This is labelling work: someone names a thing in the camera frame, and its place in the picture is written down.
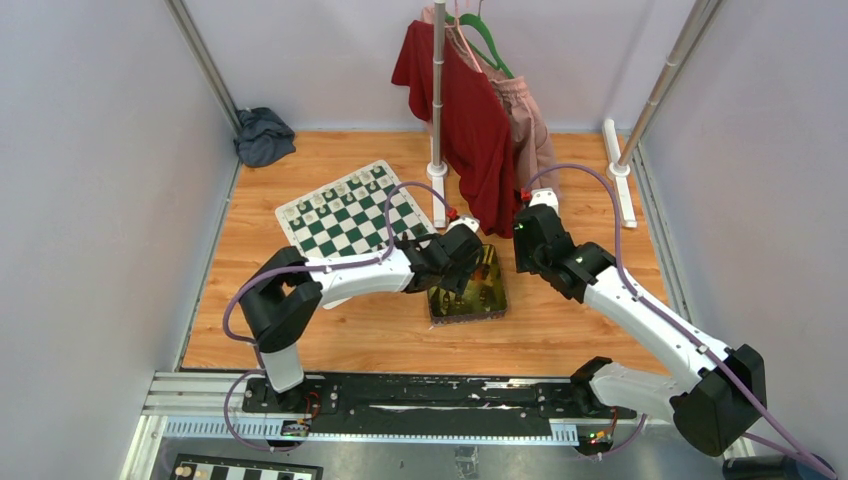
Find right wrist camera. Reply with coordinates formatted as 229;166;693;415
528;188;559;213

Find yellow metal tin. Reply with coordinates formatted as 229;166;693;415
428;244;508;327

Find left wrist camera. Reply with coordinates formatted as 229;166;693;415
446;215;480;234

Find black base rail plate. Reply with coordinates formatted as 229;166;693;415
240;372;637;437

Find pink shorts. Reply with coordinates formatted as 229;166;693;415
445;26;556;189

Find white clothes rack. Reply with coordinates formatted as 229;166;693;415
425;0;639;230

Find red t-shirt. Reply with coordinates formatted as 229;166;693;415
391;20;520;239

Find green white chess mat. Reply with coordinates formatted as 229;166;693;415
274;159;439;311

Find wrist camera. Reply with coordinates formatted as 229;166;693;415
446;215;480;234
528;188;559;213

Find green clothes hanger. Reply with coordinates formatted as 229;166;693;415
446;13;514;79

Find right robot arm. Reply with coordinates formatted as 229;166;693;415
513;204;767;457

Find dark blue bottle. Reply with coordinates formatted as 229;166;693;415
722;455;828;480

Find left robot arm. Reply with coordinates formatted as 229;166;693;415
235;224;483;413

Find dark blue crumpled cloth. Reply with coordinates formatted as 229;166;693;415
234;107;296;168

